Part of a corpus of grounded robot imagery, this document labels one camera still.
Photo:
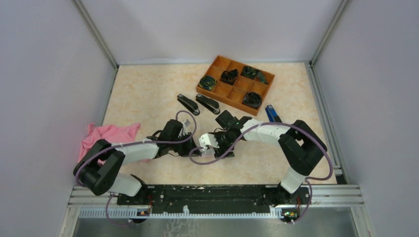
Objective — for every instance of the dark green flat item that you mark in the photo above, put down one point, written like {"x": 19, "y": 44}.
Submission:
{"x": 261, "y": 77}

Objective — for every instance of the black coiled item upper right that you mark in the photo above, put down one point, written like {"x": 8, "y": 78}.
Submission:
{"x": 249, "y": 72}

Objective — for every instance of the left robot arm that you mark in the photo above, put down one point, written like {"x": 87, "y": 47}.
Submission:
{"x": 99, "y": 168}

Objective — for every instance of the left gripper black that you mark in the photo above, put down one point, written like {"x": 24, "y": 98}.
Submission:
{"x": 188, "y": 150}

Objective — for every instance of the orange compartment tray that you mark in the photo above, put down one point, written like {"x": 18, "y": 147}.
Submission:
{"x": 233, "y": 95}

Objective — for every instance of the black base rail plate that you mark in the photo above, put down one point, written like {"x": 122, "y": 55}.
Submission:
{"x": 210, "y": 199}

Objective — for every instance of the black coiled item lower right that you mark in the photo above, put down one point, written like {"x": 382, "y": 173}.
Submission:
{"x": 252, "y": 100}

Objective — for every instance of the black coiled item centre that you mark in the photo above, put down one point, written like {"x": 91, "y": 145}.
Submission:
{"x": 229, "y": 77}

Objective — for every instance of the black coiled item blue-green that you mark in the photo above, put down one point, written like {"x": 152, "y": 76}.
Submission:
{"x": 207, "y": 82}

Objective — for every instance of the blue stapler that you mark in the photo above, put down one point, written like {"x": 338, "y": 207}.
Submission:
{"x": 272, "y": 114}

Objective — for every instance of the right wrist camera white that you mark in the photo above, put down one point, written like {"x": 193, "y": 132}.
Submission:
{"x": 208, "y": 140}

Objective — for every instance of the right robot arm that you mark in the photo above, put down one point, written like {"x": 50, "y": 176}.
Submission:
{"x": 302, "y": 148}

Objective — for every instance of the red white staple box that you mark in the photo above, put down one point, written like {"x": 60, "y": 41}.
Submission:
{"x": 207, "y": 153}

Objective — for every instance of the pink cloth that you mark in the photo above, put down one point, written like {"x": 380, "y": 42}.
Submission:
{"x": 111, "y": 133}

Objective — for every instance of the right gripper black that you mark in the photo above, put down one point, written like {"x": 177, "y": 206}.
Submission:
{"x": 218, "y": 151}

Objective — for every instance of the black stapler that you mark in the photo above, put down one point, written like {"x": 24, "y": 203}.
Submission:
{"x": 189, "y": 104}
{"x": 208, "y": 103}

